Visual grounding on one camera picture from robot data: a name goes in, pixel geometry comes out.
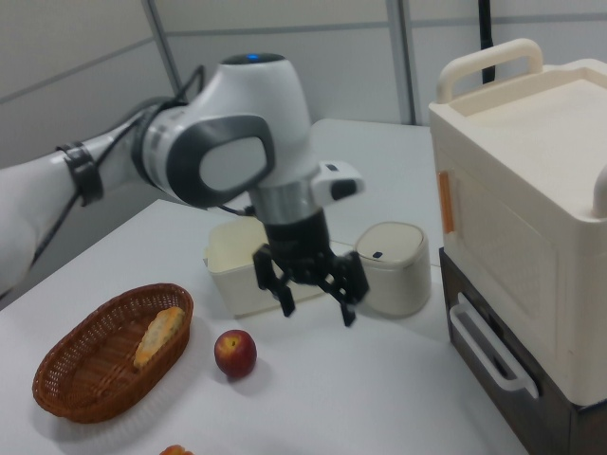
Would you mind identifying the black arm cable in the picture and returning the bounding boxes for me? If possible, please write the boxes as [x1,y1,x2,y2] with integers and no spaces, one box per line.
[30,64,206,264]

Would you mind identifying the toy bread slice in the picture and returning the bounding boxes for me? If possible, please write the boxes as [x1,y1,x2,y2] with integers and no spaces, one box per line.
[132,305,187,371]

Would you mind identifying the brown wicker basket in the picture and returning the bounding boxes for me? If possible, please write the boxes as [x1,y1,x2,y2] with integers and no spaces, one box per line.
[31,282,195,425]

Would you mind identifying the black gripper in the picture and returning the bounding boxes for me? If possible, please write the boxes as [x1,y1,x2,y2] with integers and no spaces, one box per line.
[251,209,371,329]

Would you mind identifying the cream toy oven cabinet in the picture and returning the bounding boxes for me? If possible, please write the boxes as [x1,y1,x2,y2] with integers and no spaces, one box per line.
[428,38,607,407]

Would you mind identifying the white open plastic box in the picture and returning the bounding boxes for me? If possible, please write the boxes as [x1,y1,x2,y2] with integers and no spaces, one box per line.
[202,218,334,319]

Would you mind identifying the black cable strap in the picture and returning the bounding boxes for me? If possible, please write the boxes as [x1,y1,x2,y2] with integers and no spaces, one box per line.
[56,140,106,208]

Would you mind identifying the red toy apple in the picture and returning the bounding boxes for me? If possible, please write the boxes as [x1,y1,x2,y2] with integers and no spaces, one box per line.
[212,329,258,379]

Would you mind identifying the orange oven door handle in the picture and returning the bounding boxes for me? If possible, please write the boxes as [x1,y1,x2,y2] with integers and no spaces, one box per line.
[438,171,458,235]

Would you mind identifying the grey partition post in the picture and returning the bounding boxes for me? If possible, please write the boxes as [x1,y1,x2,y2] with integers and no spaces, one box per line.
[390,0,424,127]

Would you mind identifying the dark brown drawer unit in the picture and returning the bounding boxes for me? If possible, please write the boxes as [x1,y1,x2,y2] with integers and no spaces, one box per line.
[438,246,607,455]

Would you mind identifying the cream mini trash bin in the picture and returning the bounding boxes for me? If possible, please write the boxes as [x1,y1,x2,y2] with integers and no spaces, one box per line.
[352,221,433,319]

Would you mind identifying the black pole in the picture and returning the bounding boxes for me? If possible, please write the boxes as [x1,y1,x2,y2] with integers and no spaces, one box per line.
[475,0,498,87]

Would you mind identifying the white drawer handle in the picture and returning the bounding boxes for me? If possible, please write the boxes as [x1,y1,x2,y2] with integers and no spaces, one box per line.
[448,303,541,400]

